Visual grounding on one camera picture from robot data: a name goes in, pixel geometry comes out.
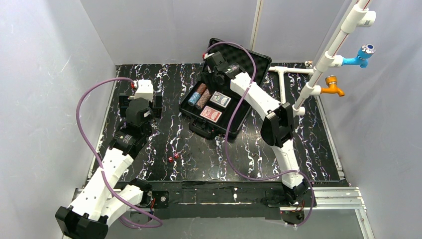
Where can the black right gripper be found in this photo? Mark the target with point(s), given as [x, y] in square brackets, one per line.
[211, 59]

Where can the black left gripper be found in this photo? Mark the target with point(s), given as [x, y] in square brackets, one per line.
[124, 101]

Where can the orange black chip stack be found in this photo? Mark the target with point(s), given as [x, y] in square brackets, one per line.
[201, 89]

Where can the light blue chip stack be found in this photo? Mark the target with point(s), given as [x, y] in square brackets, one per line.
[194, 99]

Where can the black poker set case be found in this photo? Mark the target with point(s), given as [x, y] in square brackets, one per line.
[232, 54]

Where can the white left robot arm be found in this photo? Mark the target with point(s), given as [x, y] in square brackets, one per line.
[97, 207]

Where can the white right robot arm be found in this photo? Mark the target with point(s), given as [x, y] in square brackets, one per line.
[276, 130]

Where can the pink blue chip stack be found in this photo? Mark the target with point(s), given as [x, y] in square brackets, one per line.
[203, 100]

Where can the blue playing card deck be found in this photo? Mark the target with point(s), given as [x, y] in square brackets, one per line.
[220, 99]

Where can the red playing card deck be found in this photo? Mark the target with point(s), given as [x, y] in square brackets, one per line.
[211, 114]

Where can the orange pipe valve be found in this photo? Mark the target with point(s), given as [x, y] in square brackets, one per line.
[332, 87]

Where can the blue pipe valve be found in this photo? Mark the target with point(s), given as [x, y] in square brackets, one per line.
[363, 54]

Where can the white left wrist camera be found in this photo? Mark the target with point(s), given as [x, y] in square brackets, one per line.
[143, 89]

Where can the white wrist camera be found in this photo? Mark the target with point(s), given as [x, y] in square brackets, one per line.
[143, 89]
[207, 55]

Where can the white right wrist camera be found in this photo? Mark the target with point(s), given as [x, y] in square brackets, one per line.
[207, 55]

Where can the white pvc pipe frame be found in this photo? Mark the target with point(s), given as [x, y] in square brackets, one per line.
[358, 15]

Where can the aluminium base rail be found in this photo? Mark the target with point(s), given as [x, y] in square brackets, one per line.
[206, 199]

